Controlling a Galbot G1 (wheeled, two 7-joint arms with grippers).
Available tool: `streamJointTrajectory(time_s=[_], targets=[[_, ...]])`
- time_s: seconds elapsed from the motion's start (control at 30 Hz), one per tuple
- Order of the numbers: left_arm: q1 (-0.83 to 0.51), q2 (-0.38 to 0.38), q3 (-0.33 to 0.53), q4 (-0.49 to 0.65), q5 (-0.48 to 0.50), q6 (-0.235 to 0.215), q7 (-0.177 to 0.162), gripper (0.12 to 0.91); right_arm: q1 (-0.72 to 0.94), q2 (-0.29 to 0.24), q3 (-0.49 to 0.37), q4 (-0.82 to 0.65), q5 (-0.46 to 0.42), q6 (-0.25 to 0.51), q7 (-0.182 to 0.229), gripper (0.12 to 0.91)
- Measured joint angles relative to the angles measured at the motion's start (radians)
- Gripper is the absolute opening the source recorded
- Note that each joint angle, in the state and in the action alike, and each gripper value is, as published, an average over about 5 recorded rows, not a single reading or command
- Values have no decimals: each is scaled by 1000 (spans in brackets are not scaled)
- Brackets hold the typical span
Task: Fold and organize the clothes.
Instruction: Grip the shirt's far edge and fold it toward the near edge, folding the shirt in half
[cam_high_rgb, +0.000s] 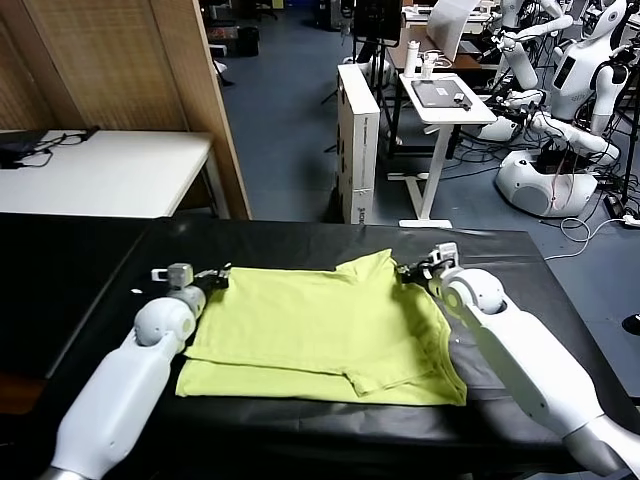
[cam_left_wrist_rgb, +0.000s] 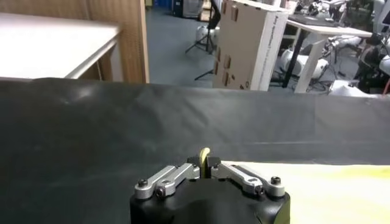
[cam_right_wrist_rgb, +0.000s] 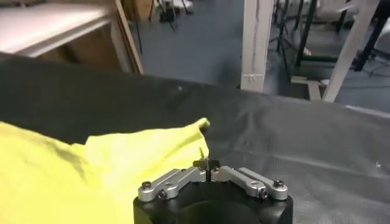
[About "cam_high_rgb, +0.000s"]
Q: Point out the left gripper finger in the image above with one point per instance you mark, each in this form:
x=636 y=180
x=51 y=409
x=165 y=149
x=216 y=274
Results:
x=221 y=283
x=216 y=273

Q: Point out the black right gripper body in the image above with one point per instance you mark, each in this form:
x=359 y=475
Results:
x=424 y=276

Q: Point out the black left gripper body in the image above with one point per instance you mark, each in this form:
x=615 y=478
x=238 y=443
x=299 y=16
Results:
x=206 y=284

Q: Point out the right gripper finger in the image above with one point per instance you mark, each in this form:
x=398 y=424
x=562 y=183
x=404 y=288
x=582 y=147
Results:
x=407 y=267
x=406 y=277

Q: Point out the yellow-green t-shirt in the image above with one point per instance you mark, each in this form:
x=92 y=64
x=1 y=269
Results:
x=310 y=330

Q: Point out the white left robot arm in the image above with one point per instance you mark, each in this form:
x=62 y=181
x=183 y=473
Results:
x=115 y=400

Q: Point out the black plastic table cover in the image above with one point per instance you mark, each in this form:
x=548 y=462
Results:
x=300 y=240

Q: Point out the tall white cardboard box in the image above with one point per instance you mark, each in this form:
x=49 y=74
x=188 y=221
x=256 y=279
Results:
x=365 y=160

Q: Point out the white rectangular table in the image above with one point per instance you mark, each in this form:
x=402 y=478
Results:
x=115 y=167

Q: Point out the white adjustable side desk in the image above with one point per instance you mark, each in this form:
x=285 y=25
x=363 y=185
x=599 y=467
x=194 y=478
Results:
x=479 y=116

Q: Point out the small black device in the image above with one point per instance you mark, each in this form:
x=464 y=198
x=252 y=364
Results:
x=462 y=102

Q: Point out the grey laptop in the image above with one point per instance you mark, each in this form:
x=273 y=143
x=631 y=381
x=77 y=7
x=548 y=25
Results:
x=436 y=95

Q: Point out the white bottle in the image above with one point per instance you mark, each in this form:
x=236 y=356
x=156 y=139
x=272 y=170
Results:
x=411 y=60

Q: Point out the black sneaker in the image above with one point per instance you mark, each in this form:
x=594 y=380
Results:
x=633 y=325

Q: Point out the white power strip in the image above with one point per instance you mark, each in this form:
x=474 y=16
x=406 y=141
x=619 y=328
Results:
x=631 y=218

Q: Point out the brown desk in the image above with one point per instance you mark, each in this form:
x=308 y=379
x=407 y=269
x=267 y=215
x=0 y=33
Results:
x=469 y=60

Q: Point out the black tripod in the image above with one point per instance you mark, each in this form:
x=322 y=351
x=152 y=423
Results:
x=626 y=182

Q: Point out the black power adapter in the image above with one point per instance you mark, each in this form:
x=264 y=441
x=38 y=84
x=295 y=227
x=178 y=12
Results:
x=12 y=165

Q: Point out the white humanoid robot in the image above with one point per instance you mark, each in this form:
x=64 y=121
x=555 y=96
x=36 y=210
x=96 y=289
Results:
x=575 y=70
x=524 y=67

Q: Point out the black bin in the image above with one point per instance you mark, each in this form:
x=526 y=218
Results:
x=249 y=42

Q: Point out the black pouch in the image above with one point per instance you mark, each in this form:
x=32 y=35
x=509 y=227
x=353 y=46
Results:
x=15 y=149

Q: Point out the white curved panel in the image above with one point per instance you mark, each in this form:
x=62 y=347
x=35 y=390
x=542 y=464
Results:
x=445 y=27

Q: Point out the black monitor on stand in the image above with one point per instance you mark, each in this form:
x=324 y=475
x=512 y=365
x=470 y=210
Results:
x=376 y=20

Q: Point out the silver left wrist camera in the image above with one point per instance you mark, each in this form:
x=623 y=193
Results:
x=177 y=274

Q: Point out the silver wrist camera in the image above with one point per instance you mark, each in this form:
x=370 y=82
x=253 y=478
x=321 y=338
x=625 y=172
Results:
x=177 y=274
x=445 y=254

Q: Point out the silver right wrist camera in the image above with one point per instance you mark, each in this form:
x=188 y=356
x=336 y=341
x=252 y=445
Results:
x=445 y=254

